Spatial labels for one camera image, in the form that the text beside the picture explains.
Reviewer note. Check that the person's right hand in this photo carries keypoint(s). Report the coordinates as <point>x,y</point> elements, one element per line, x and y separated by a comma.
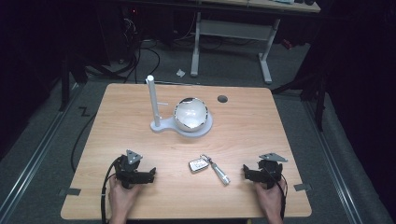
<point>269,197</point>

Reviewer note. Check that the grey tape piece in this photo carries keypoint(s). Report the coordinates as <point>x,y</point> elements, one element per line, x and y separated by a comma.
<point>302,187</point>
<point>71,191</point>

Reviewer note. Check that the white frame desk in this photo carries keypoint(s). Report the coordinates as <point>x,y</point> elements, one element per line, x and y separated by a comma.
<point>233,29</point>

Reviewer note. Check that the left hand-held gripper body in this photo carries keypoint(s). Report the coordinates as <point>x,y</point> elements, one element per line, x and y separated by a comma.
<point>128,172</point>

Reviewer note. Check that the white stand with post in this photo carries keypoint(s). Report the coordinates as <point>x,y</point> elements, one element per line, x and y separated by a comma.
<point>153,99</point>

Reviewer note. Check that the silver car key fob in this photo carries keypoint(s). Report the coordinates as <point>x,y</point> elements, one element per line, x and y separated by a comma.
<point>198,165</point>

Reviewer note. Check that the white paper scrap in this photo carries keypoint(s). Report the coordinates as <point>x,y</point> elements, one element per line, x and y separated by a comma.
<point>180,73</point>

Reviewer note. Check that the dark equipment cabinet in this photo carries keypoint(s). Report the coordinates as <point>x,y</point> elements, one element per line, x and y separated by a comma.
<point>120,31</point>

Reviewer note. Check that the black metal stand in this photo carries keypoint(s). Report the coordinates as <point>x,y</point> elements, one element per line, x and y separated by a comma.
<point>64,87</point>
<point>319,99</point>

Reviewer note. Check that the white bowl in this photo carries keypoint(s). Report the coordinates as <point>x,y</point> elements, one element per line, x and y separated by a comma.
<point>190,113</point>

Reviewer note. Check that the person's left hand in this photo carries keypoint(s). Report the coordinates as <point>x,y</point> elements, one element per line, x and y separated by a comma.
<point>122,196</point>

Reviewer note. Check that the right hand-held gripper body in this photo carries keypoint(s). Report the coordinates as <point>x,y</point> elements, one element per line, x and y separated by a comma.
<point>270,172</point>

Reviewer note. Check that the metal floor rail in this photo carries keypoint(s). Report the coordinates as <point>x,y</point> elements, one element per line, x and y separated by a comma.
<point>330,161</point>
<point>34,161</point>

